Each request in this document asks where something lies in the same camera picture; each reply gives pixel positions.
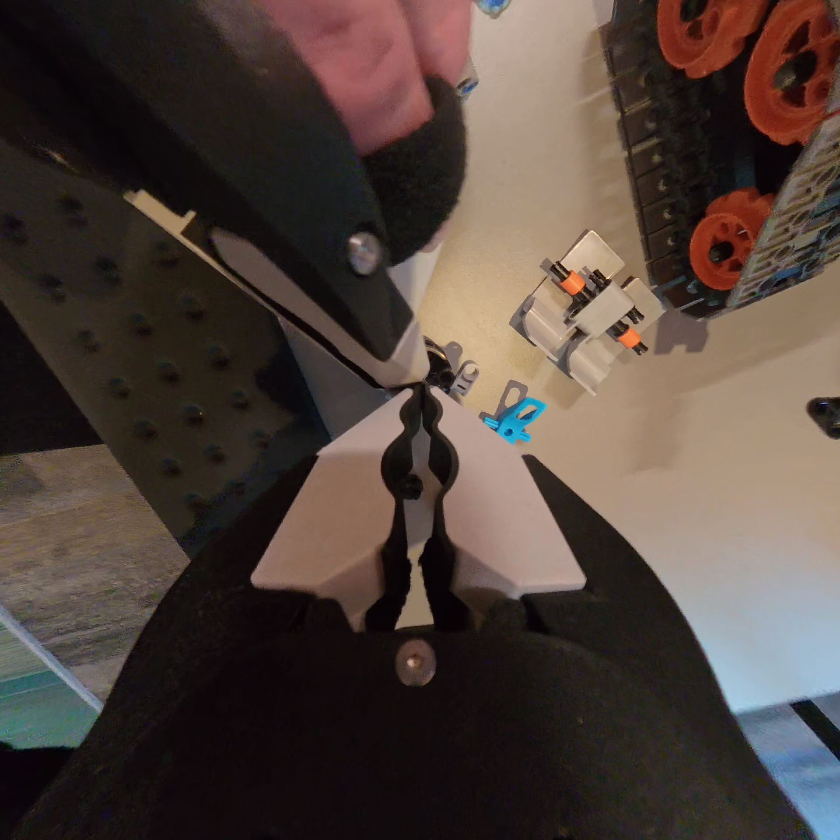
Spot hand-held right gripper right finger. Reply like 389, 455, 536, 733
423, 386, 587, 618

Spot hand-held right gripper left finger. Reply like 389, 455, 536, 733
251, 384, 421, 632

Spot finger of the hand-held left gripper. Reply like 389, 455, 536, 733
209, 228, 432, 389
123, 190, 406, 450

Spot black toy wheel hub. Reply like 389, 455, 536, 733
423, 335, 460, 388

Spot grey toy connector piece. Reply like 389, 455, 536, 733
443, 341, 481, 395

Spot person's left hand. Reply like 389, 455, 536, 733
262, 0, 473, 158

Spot blue plastic separator tool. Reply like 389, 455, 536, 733
479, 395, 547, 445

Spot dark dimpled mat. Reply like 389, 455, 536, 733
0, 138, 329, 546

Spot grey block assembly orange pins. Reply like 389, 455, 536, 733
508, 230, 667, 396

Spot black toy piece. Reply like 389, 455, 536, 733
806, 395, 840, 439

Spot grey orange tracked toy robot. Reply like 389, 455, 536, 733
594, 0, 840, 320

